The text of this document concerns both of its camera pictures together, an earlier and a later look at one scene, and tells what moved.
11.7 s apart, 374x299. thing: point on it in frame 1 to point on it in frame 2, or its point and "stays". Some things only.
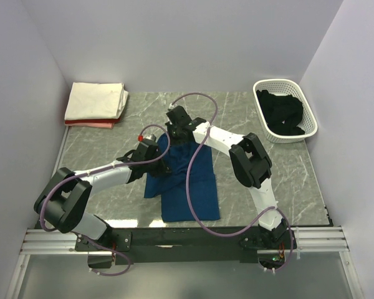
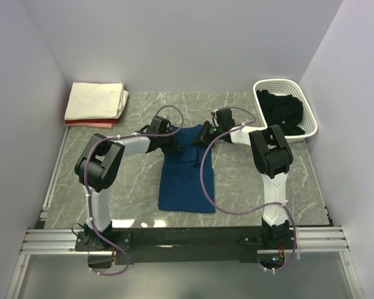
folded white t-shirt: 96,100 stays
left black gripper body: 157,169 to 168,144
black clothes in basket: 282,113 stays
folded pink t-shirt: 103,125 stays
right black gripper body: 174,136 to 210,132
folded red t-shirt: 116,120 stays
